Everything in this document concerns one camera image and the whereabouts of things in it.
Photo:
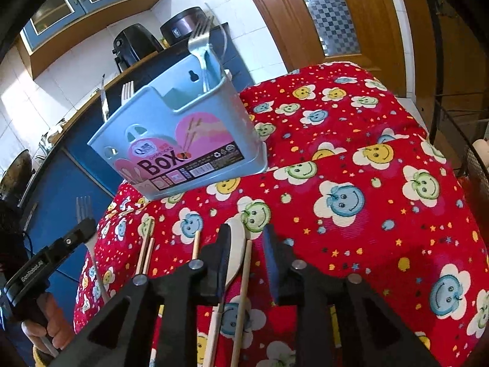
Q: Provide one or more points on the beige plastic fork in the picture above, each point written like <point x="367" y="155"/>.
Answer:
<point x="128" y="91"/>

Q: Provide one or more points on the wooden door with glass pane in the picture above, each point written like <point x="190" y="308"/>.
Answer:
<point x="290" y="26"/>

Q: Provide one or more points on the red smiley flower tablecloth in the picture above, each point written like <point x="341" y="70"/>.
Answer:
<point x="344" y="141"/>

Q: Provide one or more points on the beige plastic spoon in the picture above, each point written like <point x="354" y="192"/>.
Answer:
<point x="237" y="248"/>

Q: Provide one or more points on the black air fryer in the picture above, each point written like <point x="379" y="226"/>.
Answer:
<point x="133" y="42"/>

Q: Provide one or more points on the metal table knife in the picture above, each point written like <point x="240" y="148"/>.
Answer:
<point x="104" y="103"/>

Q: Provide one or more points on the metal fork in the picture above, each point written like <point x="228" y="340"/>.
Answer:
<point x="198" y="36"/>
<point x="82" y="210"/>

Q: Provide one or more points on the dark rice cooker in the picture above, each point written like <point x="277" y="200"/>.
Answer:
<point x="179" y="25"/>

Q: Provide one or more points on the person's left hand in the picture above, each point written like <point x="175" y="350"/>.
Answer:
<point x="61" y="332"/>

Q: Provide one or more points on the blue kitchen counter cabinet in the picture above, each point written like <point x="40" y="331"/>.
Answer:
<point x="57" y="183"/>

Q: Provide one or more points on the light blue utensil holder box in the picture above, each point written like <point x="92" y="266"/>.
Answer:
<point x="152" y="107"/>

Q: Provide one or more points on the metal wok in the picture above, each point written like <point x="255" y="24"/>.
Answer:
<point x="15" y="172"/>

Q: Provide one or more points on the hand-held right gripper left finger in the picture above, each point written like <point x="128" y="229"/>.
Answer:
<point x="224" y="275"/>

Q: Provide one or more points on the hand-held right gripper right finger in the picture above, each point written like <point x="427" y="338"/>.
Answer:
<point x="272" y="271"/>

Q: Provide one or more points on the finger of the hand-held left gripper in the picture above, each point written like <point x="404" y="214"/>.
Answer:
<point x="72" y="239"/>

